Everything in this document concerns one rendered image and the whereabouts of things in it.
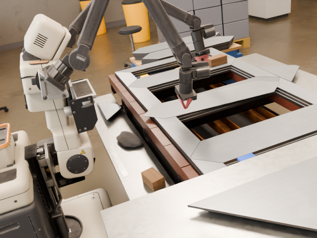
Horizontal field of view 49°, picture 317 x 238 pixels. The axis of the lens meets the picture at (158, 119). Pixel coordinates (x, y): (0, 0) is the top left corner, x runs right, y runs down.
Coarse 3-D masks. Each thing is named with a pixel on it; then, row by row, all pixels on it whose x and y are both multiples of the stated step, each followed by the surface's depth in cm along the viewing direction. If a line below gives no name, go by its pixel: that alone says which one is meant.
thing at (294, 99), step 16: (176, 64) 240; (176, 80) 208; (192, 80) 210; (272, 80) 186; (256, 96) 175; (288, 96) 170; (192, 112) 167; (208, 112) 168; (160, 128) 161; (176, 144) 144
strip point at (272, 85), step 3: (258, 81) 187; (261, 81) 186; (264, 81) 186; (267, 81) 185; (270, 81) 185; (273, 81) 184; (264, 84) 183; (267, 84) 182; (270, 84) 181; (273, 84) 181; (276, 84) 180; (267, 87) 178; (270, 87) 178; (273, 87) 177; (276, 87) 177; (273, 90) 174
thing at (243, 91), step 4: (240, 84) 187; (232, 88) 184; (236, 88) 183; (240, 88) 182; (244, 88) 182; (248, 88) 181; (236, 92) 179; (240, 92) 178; (244, 92) 177; (248, 92) 177; (252, 92) 176; (244, 96) 173; (248, 96) 172; (252, 96) 172
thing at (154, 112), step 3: (156, 105) 178; (153, 108) 176; (156, 108) 175; (147, 111) 173; (150, 111) 173; (153, 111) 172; (156, 111) 172; (159, 111) 171; (150, 114) 170; (153, 114) 170; (156, 114) 169; (159, 114) 169; (162, 114) 168; (156, 117) 166; (159, 117) 166; (162, 117) 165
